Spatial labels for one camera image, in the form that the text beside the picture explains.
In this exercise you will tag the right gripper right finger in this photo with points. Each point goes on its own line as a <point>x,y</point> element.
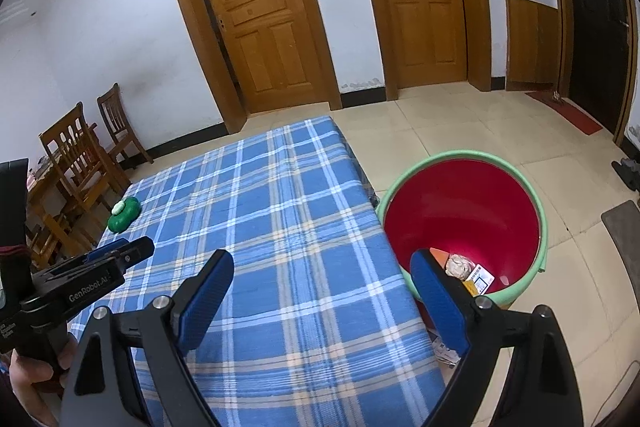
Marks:
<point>471,326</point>

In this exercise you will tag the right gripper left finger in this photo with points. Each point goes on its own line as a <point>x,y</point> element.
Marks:
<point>170,327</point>

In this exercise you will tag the white paper ball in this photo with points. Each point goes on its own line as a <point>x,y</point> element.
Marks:
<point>459,267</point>

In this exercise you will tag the orange snack bag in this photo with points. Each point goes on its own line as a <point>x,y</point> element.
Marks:
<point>440,256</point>

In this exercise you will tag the red green trash bin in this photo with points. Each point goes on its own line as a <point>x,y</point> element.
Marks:
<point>473,204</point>

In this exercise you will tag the person's left hand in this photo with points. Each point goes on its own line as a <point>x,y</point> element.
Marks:
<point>25,373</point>

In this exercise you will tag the green clover-shaped box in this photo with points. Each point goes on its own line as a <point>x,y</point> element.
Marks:
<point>123,214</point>

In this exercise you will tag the blue plaid tablecloth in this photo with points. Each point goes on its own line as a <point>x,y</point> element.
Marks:
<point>318,327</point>

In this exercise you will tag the near wooden chair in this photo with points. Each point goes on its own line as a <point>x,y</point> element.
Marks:
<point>68,202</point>

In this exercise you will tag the wooden chair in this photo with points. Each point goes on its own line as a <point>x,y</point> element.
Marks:
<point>118,126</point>
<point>68,202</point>

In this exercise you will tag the grey floor mat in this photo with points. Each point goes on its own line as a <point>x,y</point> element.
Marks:
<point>623,225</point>

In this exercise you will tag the far wooden chair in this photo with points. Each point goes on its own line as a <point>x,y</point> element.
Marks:
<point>118,126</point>

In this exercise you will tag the dark slippers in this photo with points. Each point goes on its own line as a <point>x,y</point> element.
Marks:
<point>628,170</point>

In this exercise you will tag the red door mat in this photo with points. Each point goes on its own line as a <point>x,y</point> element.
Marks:
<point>567,110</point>

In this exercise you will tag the low wooden cabinet door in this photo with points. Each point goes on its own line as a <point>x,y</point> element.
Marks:
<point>533,46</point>

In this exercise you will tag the dark entrance door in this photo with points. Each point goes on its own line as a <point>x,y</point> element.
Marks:
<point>600,58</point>

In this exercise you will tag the left wooden door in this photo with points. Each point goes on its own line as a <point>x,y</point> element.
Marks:
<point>271,51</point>

